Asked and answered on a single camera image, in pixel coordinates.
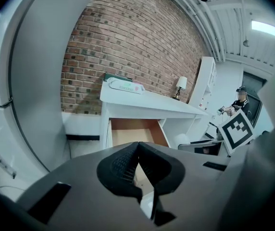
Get white shelf unit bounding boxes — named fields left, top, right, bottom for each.
left=187, top=56, right=218, bottom=113

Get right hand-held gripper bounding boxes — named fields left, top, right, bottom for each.
left=217, top=109, right=255, bottom=157

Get white desk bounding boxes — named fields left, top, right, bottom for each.
left=100, top=82, right=210, bottom=151

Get green book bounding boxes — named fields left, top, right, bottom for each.
left=103, top=72, right=135, bottom=83

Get table lamp with white shade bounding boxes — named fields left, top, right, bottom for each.
left=172, top=76, right=188, bottom=101

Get white ceiling pipes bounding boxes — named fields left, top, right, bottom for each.
left=156, top=0, right=226, bottom=63

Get white case with label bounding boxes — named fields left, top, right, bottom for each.
left=106, top=77, right=145, bottom=95

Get rectangular ceiling light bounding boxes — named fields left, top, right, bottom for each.
left=251, top=20, right=275, bottom=41

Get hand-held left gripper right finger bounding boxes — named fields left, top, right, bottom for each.
left=137, top=141, right=251, bottom=231

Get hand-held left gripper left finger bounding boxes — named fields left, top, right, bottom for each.
left=17, top=141, right=150, bottom=231

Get dark door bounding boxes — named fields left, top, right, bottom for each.
left=242, top=71, right=268, bottom=128

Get wooden desk drawer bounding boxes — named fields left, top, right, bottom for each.
left=106, top=118, right=171, bottom=187

